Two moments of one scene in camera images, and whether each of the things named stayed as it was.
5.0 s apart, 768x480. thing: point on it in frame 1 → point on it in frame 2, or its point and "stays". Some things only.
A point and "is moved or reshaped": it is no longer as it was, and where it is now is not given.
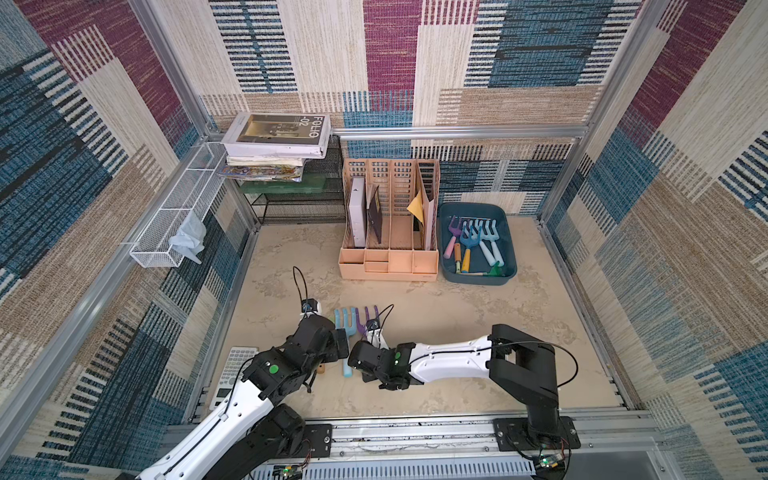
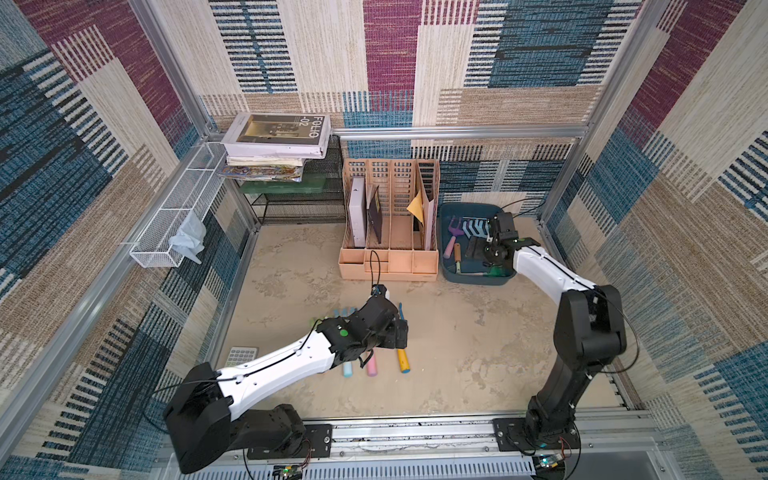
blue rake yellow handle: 468,243 is moved or reshaped
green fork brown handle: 457,257 stays
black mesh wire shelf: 318,199 stays
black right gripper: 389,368 → 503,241
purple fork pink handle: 454,228 stays
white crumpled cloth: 190,238 stays
